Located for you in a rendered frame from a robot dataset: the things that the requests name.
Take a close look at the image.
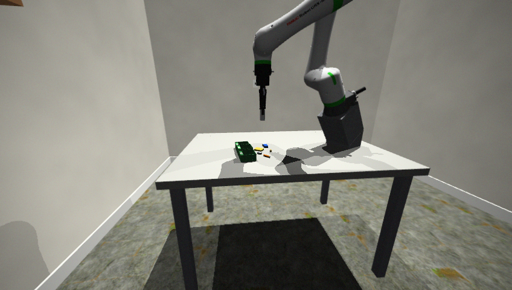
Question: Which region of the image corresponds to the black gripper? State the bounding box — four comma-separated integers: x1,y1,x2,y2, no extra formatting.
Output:
256,76,269,121

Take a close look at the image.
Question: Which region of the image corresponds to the green rack of bins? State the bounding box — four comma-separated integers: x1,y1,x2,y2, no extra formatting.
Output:
235,141,257,163

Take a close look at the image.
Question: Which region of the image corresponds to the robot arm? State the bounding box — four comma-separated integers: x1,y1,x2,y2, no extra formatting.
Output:
253,0,366,117

